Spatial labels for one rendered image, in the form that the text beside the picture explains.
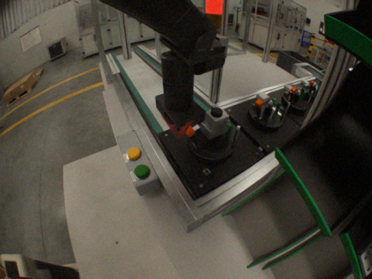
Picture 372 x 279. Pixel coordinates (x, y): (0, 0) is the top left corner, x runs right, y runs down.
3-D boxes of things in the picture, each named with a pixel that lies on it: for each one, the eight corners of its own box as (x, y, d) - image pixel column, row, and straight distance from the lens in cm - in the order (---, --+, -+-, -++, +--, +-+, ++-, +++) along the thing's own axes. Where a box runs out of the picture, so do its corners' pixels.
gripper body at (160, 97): (180, 94, 40) (180, 66, 37) (206, 119, 33) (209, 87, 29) (155, 103, 38) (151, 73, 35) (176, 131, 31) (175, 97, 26)
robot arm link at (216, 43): (161, 11, 28) (199, 34, 22) (211, 9, 36) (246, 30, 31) (153, 67, 34) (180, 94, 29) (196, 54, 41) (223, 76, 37)
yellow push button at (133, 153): (130, 163, 51) (128, 159, 49) (127, 154, 53) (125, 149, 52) (143, 158, 51) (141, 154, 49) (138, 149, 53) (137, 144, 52)
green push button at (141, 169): (138, 182, 47) (137, 179, 45) (133, 171, 49) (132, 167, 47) (151, 176, 47) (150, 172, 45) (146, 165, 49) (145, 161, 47)
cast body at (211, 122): (208, 140, 44) (211, 119, 39) (199, 129, 47) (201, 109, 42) (233, 129, 49) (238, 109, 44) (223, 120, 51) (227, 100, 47)
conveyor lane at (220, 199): (200, 225, 51) (203, 215, 41) (153, 147, 65) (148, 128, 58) (336, 111, 142) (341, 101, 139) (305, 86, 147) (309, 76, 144)
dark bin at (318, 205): (323, 236, 23) (350, 235, 16) (274, 156, 23) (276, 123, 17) (399, 123, 41) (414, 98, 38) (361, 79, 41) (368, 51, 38)
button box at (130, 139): (140, 196, 51) (134, 187, 45) (120, 148, 63) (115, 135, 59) (161, 187, 51) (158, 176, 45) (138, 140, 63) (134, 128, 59)
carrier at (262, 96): (265, 156, 56) (280, 128, 47) (221, 113, 65) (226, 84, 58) (300, 131, 74) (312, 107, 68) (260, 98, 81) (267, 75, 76)
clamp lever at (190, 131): (196, 149, 46) (186, 134, 39) (192, 144, 47) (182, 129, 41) (206, 140, 46) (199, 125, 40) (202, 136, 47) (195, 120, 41)
